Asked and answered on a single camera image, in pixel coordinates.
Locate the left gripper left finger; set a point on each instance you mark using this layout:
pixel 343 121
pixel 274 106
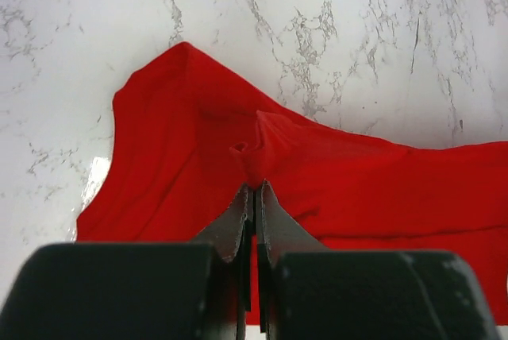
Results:
pixel 199 289

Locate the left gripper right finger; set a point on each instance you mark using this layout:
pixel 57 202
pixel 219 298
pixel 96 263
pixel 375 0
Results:
pixel 308 291

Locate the plain red t-shirt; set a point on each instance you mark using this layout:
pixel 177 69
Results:
pixel 188 132

